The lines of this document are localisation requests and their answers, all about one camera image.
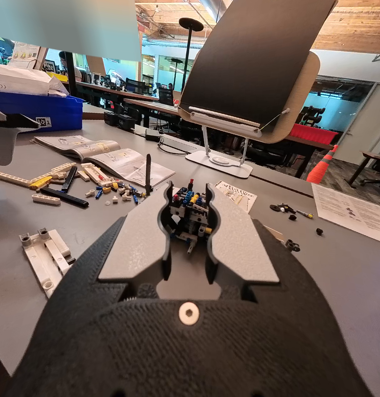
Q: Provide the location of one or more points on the black battery charger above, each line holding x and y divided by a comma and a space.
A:
121, 121

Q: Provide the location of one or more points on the red plastic bin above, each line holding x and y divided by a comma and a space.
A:
314, 133

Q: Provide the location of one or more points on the black metal post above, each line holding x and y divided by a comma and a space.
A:
71, 74

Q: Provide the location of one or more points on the white lego panel piece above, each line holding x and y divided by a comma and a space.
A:
83, 176

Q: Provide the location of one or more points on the zebra-striped lego aeroplane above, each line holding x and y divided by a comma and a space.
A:
190, 214

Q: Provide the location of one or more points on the zebra-striped sticker sheet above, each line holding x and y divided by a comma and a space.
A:
236, 194

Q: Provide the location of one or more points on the white printed paper sheet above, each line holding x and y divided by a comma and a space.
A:
351, 211

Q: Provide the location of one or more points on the black desk monitor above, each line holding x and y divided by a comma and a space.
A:
134, 85

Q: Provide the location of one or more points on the white lego wing assembly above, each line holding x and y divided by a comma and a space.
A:
95, 172
44, 260

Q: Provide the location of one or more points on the black flat box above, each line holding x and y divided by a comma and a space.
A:
152, 135

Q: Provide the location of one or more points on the long white lego beam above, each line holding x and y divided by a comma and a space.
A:
10, 178

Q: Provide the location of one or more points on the black grey lego subassembly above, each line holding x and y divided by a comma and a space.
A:
275, 207

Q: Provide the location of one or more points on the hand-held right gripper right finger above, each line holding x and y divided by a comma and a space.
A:
245, 248

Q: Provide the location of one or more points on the white paper packaging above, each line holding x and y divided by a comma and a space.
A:
22, 80

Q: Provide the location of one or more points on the slim silver air duct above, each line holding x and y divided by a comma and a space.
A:
213, 7

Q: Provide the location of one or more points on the yellow lego panel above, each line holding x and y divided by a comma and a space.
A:
39, 183

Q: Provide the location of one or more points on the black dumbbell rack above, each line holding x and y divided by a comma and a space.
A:
312, 116

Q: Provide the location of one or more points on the short white lego beam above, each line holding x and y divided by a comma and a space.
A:
45, 199

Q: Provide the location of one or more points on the wide white lego beam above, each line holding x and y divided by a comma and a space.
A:
58, 170

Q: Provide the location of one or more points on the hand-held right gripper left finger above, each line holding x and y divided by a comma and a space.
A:
131, 248

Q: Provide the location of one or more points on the blue plastic bin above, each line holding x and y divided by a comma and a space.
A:
38, 108

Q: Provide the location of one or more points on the tan board with papers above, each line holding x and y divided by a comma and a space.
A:
25, 55

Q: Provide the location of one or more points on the grey yellow lego connector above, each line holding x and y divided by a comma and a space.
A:
304, 213

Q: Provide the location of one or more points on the lego instruction booklet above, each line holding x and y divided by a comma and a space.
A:
121, 161

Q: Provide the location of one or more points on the black floor lamp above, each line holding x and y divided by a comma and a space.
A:
190, 23
177, 60

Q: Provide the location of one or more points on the pile of small lego pieces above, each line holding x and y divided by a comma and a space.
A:
121, 190

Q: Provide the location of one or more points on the black panel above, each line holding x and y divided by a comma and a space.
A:
255, 62

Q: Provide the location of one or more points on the dark side table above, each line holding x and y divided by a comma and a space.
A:
373, 155

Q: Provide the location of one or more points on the red orange object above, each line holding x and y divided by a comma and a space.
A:
320, 167

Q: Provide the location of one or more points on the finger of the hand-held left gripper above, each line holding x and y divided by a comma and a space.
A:
16, 122
4, 145

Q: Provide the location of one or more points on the long wooden table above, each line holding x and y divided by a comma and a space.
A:
320, 145

